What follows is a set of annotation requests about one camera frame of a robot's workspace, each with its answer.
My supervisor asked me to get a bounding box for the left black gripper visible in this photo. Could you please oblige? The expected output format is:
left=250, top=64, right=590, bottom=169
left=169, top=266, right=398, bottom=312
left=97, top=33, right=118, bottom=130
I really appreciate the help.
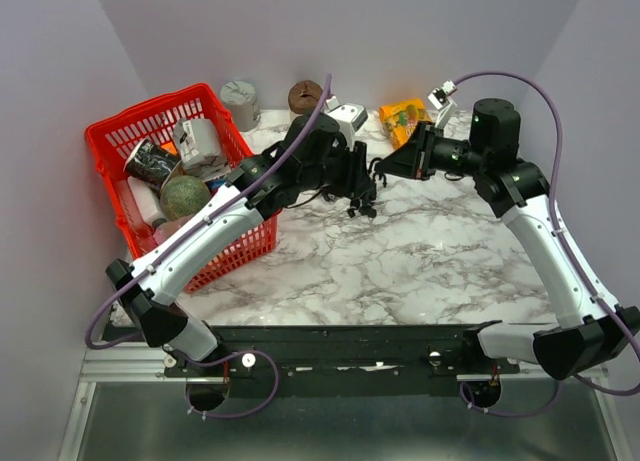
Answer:
left=299, top=136, right=373, bottom=199

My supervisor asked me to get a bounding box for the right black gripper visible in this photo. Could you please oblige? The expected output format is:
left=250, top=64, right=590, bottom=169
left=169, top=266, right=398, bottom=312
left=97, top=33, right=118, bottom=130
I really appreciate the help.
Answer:
left=374, top=120, right=488, bottom=181

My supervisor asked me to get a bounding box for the orange padlock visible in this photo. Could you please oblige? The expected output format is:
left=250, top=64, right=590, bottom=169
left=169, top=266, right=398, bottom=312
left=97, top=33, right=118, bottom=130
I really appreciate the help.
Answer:
left=368, top=159, right=388, bottom=188

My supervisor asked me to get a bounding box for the black key bunch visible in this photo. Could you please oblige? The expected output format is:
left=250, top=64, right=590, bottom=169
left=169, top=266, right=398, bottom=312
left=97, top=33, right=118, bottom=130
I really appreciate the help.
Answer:
left=347, top=199, right=377, bottom=219

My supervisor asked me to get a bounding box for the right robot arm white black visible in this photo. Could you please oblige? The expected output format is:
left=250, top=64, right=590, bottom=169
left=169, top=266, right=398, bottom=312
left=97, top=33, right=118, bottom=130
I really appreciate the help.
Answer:
left=374, top=98, right=639, bottom=380

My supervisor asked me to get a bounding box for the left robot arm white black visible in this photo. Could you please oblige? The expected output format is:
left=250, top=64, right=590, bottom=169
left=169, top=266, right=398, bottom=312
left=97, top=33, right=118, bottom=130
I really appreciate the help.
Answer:
left=106, top=114, right=376, bottom=376

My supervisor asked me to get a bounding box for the orange snack bag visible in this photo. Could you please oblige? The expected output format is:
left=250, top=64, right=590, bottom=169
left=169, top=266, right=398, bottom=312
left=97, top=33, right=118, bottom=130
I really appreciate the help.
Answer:
left=378, top=98, right=431, bottom=150

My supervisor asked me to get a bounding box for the brown lidded white jar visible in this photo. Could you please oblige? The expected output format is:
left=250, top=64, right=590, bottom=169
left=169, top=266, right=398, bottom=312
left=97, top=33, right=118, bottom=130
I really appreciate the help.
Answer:
left=287, top=80, right=323, bottom=115

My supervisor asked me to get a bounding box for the grey marbled cylinder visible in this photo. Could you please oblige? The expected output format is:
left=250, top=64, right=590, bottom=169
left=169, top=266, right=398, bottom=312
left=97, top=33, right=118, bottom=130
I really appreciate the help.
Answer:
left=220, top=80, right=261, bottom=132

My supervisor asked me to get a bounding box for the grey white carton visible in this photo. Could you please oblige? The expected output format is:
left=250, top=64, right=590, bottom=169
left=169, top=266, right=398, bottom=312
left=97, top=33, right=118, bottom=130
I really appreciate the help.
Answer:
left=172, top=118, right=226, bottom=171

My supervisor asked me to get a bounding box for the green melon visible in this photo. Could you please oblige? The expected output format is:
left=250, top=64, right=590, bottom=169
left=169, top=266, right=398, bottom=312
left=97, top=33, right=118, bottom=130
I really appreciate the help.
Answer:
left=160, top=175, right=212, bottom=221

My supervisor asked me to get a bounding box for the pink bottle in basket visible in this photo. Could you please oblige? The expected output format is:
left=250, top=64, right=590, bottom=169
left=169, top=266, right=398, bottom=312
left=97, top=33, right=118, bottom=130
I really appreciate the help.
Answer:
left=153, top=217, right=189, bottom=245

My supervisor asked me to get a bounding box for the black patterned cup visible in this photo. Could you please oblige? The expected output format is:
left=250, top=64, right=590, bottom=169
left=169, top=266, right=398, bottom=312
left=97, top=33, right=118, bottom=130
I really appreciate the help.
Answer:
left=123, top=138, right=181, bottom=190

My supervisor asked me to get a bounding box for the red plastic basket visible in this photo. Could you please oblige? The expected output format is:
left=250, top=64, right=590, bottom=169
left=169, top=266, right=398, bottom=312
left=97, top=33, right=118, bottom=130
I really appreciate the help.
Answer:
left=85, top=83, right=278, bottom=293

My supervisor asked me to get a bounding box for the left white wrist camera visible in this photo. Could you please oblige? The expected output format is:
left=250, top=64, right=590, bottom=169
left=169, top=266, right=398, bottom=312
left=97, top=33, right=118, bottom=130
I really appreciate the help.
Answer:
left=324, top=95, right=368, bottom=148

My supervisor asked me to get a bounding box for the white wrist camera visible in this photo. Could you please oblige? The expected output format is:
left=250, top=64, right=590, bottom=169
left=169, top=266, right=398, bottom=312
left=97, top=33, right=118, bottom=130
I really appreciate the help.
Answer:
left=324, top=95, right=368, bottom=148
left=427, top=80, right=457, bottom=129

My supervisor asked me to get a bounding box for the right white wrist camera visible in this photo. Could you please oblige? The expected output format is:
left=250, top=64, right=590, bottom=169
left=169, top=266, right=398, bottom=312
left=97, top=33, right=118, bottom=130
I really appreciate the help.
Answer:
left=427, top=80, right=457, bottom=129

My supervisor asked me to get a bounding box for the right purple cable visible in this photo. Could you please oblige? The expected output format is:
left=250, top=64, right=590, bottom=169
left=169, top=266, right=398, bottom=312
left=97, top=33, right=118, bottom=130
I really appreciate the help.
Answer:
left=454, top=70, right=640, bottom=397

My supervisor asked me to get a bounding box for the purple cable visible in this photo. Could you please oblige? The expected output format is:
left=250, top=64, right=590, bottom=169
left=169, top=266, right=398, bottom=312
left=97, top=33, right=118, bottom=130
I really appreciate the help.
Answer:
left=454, top=70, right=640, bottom=397
left=83, top=73, right=335, bottom=351

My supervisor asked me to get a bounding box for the black mounting rail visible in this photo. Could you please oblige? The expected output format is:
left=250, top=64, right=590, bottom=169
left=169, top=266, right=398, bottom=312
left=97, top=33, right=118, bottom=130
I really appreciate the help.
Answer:
left=164, top=324, right=525, bottom=399

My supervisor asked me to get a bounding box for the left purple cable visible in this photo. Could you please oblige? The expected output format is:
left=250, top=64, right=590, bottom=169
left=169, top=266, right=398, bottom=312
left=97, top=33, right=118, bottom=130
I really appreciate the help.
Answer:
left=83, top=73, right=335, bottom=351

